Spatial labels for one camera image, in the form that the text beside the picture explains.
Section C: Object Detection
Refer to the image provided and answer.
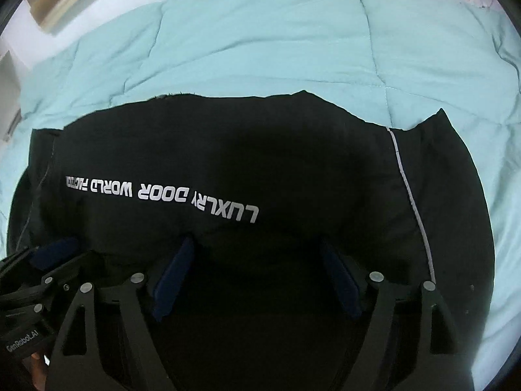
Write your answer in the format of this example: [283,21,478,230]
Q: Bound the black jacket with white lettering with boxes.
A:
[6,92,495,390]

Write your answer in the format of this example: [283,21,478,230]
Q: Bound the person's left hand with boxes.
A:
[22,352,49,391]

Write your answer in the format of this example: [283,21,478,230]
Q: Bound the light teal quilted duvet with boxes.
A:
[1,0,520,389]

